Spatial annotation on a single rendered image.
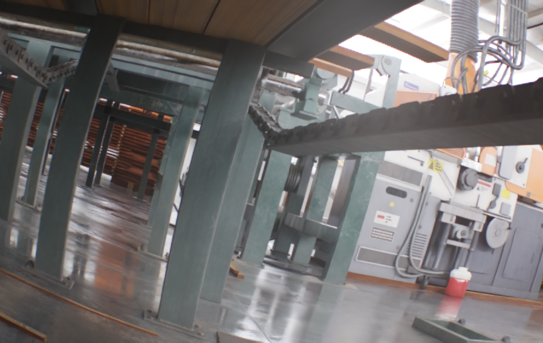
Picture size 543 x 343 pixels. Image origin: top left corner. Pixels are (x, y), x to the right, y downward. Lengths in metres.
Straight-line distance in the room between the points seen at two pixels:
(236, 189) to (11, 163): 0.97
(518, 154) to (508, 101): 6.29
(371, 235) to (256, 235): 1.36
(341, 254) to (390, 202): 1.16
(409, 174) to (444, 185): 0.38
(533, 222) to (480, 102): 6.62
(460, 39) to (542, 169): 1.56
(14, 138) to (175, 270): 1.12
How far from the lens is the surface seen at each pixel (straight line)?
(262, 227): 5.04
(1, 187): 2.93
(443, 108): 0.75
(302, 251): 6.29
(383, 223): 6.19
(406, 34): 1.86
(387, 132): 0.90
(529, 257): 7.28
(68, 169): 2.07
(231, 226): 2.86
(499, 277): 7.12
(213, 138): 2.06
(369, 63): 2.33
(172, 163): 3.74
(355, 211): 5.14
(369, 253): 6.18
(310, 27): 1.89
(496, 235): 6.83
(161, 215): 3.74
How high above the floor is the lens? 0.41
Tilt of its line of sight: 2 degrees up
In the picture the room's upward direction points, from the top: 15 degrees clockwise
